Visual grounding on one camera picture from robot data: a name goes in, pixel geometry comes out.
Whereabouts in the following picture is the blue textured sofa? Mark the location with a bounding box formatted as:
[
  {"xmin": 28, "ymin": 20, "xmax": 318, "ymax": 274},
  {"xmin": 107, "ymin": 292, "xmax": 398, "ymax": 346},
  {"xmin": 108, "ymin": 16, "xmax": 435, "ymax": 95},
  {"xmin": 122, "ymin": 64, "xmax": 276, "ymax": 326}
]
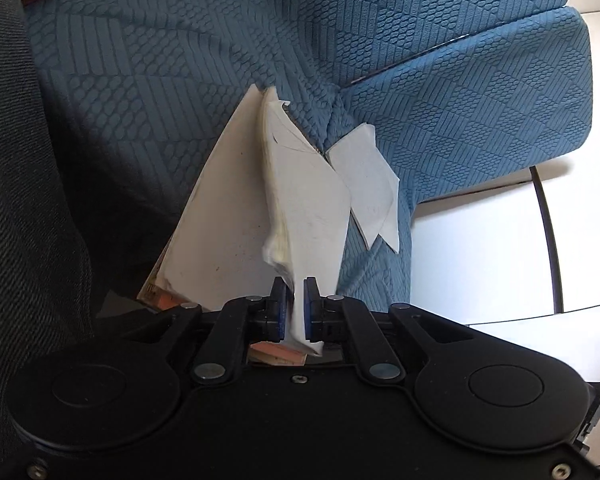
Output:
[{"xmin": 22, "ymin": 0, "xmax": 595, "ymax": 316}]

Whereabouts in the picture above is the large white paper sheet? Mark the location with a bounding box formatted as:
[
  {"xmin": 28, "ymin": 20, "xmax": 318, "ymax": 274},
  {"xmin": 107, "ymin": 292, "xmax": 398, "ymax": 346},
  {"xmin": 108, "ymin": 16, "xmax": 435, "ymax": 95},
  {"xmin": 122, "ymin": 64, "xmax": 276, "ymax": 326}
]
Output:
[{"xmin": 152, "ymin": 84, "xmax": 281, "ymax": 313}]

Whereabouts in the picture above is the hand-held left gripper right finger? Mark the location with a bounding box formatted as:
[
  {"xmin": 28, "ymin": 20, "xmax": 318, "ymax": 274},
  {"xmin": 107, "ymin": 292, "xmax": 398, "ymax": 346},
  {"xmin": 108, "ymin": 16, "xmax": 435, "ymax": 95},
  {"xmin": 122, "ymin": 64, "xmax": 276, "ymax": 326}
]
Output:
[{"xmin": 303, "ymin": 277, "xmax": 473, "ymax": 387}]

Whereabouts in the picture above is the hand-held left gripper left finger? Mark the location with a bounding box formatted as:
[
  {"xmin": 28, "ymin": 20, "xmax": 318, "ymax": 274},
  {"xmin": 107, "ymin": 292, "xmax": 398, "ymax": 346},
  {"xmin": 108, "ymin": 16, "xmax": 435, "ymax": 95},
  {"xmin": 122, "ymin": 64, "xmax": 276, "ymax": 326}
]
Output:
[{"xmin": 155, "ymin": 276, "xmax": 287, "ymax": 387}]

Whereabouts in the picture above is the white cartoon book orange band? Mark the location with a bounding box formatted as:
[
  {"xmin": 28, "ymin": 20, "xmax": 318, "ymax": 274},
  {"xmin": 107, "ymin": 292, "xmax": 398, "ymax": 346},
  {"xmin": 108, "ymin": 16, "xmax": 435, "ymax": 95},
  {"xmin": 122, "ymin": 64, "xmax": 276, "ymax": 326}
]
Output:
[{"xmin": 136, "ymin": 280, "xmax": 309, "ymax": 368}]

